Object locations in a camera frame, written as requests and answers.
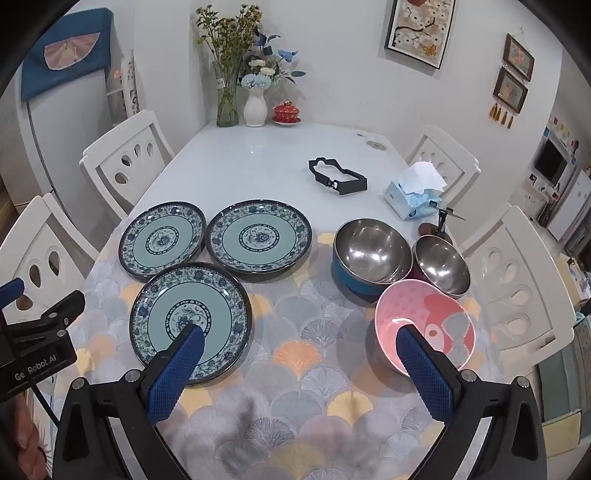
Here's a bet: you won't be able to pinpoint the pink cartoon bowl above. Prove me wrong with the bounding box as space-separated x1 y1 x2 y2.
367 279 476 374

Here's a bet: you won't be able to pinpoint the small framed picture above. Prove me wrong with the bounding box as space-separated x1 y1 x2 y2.
503 33 535 82
492 66 528 114

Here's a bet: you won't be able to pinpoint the light blue tissue box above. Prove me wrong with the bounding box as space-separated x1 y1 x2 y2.
383 161 448 221

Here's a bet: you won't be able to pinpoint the white ceramic vase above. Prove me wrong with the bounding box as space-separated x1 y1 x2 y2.
243 87 269 127

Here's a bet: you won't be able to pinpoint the dark green cloth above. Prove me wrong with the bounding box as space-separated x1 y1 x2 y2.
540 337 591 421

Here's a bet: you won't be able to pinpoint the blue artificial flowers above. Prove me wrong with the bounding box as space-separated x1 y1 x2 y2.
240 25 306 90

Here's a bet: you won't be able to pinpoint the yellow wildflower bouquet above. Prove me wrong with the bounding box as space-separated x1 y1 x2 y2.
195 4 263 93

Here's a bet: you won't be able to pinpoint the blue refrigerator cover cloth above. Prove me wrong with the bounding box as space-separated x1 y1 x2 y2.
21 7 114 102

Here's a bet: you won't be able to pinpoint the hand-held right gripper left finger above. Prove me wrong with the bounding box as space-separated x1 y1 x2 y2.
52 322 206 480

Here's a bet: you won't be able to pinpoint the large steel bowl blue outside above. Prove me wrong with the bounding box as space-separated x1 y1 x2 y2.
331 218 415 305

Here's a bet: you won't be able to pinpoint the blue floral ceramic plate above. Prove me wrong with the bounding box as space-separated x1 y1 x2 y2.
118 200 207 282
129 261 253 387
204 199 313 283

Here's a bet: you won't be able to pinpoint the small steel bowl red outside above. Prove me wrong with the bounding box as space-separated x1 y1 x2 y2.
412 234 472 298

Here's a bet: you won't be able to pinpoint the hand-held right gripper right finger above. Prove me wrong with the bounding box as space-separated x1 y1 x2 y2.
396 325 548 480

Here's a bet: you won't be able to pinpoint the small stand with wooden base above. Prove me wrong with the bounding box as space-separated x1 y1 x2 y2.
418 200 467 245

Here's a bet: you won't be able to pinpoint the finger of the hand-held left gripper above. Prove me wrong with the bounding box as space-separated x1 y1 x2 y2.
0 278 25 324
14 290 87 340

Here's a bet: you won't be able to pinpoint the white storage rack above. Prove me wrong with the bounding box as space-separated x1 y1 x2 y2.
106 51 141 125

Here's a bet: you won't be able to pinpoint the yellow hanging tassels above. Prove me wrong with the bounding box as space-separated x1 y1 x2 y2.
489 104 515 130

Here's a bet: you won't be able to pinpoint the fan-patterned table mat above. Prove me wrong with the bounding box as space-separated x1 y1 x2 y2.
51 231 546 480

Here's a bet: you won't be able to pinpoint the white dining chair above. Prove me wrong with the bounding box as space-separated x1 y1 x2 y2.
404 124 481 208
455 205 578 384
0 193 100 333
78 109 176 220

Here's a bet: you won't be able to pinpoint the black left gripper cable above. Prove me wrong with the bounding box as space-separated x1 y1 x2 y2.
25 364 63 430

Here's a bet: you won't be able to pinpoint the small television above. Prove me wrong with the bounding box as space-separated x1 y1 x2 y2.
533 138 568 183

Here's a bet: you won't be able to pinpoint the clear glass vase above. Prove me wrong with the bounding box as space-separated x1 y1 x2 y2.
215 60 241 128

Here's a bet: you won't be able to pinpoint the white cabinet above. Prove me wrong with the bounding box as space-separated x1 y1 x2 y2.
547 171 591 241

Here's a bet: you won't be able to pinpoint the white refrigerator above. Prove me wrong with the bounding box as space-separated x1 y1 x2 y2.
14 60 134 208

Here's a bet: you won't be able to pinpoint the colourful wall stickers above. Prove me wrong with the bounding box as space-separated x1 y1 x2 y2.
545 115 580 153

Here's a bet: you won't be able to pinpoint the black plastic frame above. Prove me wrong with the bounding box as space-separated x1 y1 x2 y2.
308 156 369 195

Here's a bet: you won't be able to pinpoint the large framed floral picture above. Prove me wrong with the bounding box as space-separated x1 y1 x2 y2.
385 0 457 70

